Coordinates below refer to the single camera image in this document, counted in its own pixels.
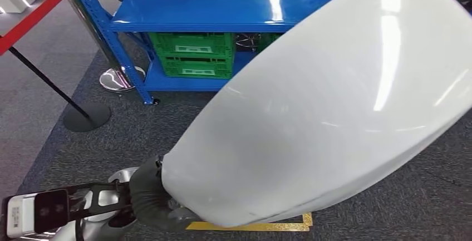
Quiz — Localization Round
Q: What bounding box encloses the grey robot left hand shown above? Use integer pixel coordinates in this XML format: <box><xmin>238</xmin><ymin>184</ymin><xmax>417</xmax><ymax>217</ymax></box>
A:
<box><xmin>129</xmin><ymin>154</ymin><xmax>201</xmax><ymax>233</ymax></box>

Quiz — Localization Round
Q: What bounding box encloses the white plastic body part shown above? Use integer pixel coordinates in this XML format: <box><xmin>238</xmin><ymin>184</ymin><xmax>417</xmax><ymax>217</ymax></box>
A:
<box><xmin>161</xmin><ymin>0</ymin><xmax>472</xmax><ymax>229</ymax></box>

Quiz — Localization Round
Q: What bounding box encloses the blue metal shelf rack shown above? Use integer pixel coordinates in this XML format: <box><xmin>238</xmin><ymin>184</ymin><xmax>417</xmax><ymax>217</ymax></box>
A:
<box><xmin>65</xmin><ymin>0</ymin><xmax>370</xmax><ymax>106</ymax></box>

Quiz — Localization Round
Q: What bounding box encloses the chrome base swivel stool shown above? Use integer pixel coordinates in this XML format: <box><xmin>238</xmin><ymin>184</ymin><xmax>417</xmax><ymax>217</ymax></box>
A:
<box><xmin>235</xmin><ymin>32</ymin><xmax>263</xmax><ymax>53</ymax></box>

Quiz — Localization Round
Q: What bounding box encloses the red barrier tape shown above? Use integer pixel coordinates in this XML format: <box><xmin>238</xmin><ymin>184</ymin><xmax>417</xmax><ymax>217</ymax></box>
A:
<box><xmin>0</xmin><ymin>0</ymin><xmax>69</xmax><ymax>56</ymax></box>

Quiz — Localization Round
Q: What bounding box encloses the black camera bracket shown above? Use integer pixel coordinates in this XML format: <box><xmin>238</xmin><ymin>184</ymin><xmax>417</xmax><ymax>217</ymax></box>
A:
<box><xmin>66</xmin><ymin>182</ymin><xmax>134</xmax><ymax>222</ymax></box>

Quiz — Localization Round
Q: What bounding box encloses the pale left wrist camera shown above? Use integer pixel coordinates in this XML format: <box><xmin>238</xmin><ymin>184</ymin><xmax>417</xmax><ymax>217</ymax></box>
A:
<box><xmin>2</xmin><ymin>189</ymin><xmax>71</xmax><ymax>239</ymax></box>

